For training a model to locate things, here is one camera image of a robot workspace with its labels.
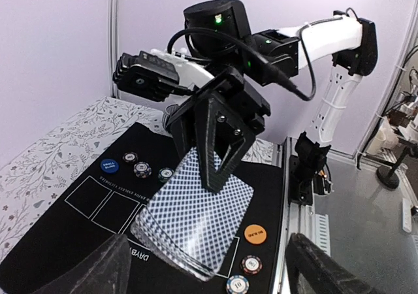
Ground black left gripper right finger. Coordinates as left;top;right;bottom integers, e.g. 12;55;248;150
285;233;381;293

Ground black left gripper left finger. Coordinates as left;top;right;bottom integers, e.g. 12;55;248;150
36;235;131;293

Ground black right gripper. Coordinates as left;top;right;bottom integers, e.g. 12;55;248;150
166;67;271;193

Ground green chips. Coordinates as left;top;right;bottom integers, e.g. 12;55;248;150
158;167;174;182

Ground orange big blind button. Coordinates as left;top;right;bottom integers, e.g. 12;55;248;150
244;224;267;245

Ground blue peach poker chip stack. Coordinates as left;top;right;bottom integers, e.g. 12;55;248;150
225;275;249;294

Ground grey playing card deck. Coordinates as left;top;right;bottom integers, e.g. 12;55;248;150
130;148;254;282

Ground blue small blind button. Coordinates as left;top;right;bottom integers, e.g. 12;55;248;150
100;159;119;174

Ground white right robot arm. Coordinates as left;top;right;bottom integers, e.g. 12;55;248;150
163;0;378;193

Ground black poker play mat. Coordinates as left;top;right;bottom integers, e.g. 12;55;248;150
1;123;285;293

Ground front aluminium rail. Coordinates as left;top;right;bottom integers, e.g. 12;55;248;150
272;151;417;293

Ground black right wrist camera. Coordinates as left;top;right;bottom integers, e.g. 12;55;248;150
112;51;193;102

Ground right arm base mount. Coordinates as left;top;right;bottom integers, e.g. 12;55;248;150
288;155;332;206

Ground right aluminium frame post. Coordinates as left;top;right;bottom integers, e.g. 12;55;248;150
108;0;117;97

